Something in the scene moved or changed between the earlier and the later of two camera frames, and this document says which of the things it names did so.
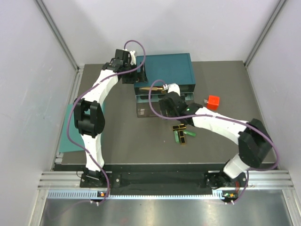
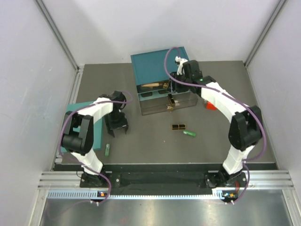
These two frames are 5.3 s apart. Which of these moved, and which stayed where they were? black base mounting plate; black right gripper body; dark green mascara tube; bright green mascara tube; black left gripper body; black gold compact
Moved: dark green mascara tube; black left gripper body; black right gripper body
Stayed: black gold compact; black base mounting plate; bright green mascara tube
